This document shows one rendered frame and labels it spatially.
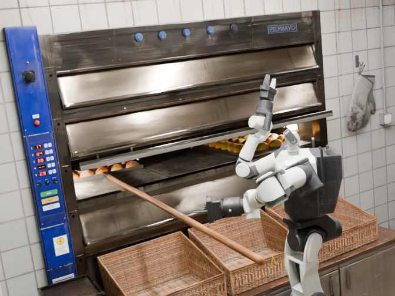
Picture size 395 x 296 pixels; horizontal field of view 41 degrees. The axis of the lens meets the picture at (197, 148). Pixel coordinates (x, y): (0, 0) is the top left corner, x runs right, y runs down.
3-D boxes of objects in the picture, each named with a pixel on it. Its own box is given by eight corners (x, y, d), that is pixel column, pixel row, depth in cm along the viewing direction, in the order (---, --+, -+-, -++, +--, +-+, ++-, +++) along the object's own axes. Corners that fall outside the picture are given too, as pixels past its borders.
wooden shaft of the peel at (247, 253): (266, 264, 190) (265, 256, 190) (259, 266, 189) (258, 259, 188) (111, 178, 340) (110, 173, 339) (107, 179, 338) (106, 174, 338)
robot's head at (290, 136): (300, 137, 254) (290, 125, 254) (303, 141, 246) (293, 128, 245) (290, 145, 256) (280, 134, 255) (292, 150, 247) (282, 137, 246)
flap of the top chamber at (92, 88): (64, 110, 282) (54, 74, 284) (316, 69, 367) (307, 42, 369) (66, 107, 278) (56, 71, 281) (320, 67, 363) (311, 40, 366)
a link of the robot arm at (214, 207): (205, 199, 232) (232, 197, 231) (206, 193, 241) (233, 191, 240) (208, 226, 234) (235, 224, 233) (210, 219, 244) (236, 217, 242)
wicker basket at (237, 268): (190, 269, 334) (185, 228, 328) (262, 245, 360) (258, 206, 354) (232, 298, 292) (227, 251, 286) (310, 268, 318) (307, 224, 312)
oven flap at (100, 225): (85, 246, 297) (76, 212, 299) (322, 177, 382) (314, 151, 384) (87, 246, 294) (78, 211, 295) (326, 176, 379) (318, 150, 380)
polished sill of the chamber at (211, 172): (74, 207, 299) (74, 200, 298) (315, 147, 384) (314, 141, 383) (78, 209, 293) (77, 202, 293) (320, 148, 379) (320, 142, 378)
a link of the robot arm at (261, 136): (268, 118, 286) (257, 140, 290) (255, 114, 281) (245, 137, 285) (274, 123, 281) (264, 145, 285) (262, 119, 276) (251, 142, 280)
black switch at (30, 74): (23, 83, 268) (20, 61, 266) (36, 81, 271) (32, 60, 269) (25, 83, 265) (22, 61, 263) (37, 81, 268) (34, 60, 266)
